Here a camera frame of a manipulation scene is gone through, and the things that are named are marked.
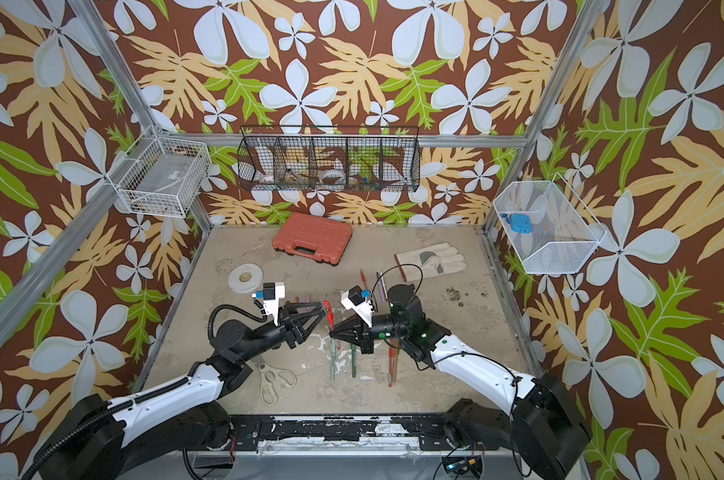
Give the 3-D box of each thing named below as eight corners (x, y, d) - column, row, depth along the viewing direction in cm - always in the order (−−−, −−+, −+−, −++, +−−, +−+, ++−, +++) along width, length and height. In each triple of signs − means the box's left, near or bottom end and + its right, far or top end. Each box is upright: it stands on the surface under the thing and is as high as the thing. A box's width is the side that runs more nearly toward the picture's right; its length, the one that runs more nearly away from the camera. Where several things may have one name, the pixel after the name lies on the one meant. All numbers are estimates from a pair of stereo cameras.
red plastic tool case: (272, 252, 115) (269, 242, 110) (294, 219, 127) (292, 208, 122) (336, 269, 110) (335, 259, 105) (353, 233, 121) (353, 223, 117)
